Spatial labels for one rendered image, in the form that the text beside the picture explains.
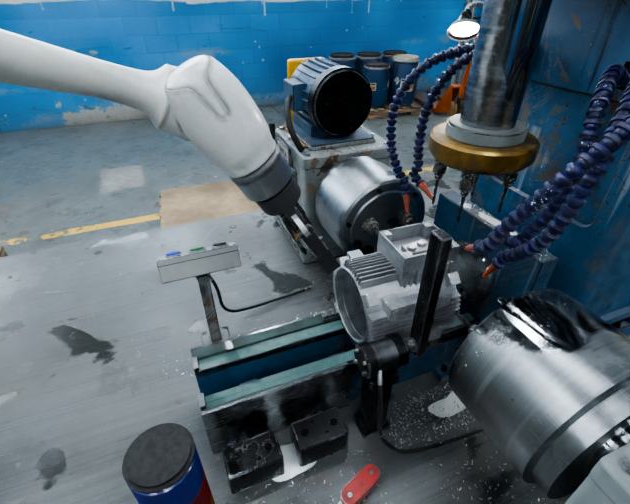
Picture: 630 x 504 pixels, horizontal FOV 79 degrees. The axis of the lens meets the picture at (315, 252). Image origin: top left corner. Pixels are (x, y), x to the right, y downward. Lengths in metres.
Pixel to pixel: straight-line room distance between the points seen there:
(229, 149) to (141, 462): 0.38
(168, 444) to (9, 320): 0.99
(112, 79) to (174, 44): 5.32
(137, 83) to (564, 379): 0.72
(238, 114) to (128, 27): 5.43
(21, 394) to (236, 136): 0.80
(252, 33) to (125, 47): 1.64
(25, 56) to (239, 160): 0.27
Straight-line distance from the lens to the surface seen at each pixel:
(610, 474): 0.53
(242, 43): 6.12
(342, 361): 0.82
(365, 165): 1.03
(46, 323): 1.28
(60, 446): 0.99
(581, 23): 0.88
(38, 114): 6.26
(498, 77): 0.69
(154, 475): 0.39
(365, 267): 0.75
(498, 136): 0.70
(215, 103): 0.55
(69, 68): 0.64
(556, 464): 0.62
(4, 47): 0.60
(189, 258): 0.86
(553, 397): 0.60
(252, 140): 0.56
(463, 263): 0.93
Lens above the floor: 1.55
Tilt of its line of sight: 35 degrees down
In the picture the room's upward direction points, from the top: straight up
